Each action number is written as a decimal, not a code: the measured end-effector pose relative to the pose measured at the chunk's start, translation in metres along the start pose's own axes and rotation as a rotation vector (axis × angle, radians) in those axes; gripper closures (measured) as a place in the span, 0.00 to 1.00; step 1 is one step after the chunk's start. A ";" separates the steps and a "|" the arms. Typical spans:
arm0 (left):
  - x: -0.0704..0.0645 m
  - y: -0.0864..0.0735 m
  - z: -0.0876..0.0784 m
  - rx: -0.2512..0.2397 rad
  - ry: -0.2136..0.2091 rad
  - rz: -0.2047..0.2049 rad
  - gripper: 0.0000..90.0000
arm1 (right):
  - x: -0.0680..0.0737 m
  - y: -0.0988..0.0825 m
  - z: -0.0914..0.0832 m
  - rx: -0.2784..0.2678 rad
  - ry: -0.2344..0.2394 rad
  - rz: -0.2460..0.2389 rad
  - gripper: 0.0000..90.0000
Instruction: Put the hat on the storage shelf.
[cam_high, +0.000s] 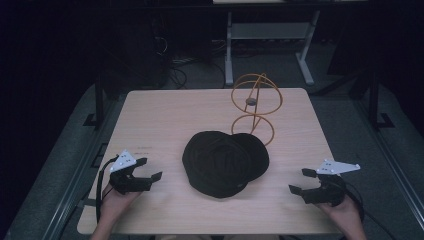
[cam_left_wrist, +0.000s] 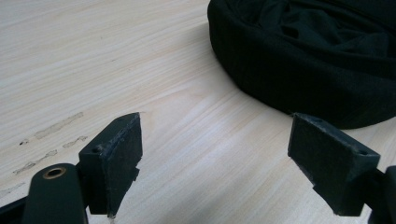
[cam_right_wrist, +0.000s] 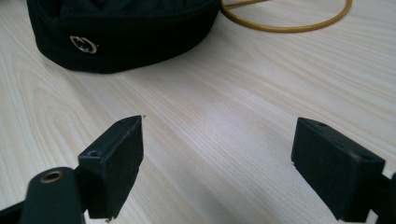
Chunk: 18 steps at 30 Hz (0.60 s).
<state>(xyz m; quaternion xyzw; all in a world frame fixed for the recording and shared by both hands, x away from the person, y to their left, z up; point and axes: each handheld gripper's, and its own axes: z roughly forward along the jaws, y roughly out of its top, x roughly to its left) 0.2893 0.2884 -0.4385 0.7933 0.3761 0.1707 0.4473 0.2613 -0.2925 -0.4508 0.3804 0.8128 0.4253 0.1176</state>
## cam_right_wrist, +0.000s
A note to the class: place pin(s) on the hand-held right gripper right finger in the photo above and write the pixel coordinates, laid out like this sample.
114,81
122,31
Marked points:
333,174

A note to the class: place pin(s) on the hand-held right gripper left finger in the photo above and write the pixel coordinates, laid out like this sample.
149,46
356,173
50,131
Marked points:
115,174

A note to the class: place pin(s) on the black cap with logo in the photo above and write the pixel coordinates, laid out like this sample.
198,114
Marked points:
130,40

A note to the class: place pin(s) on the yellow rubber band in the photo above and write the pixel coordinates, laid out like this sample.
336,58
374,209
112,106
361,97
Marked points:
280,29

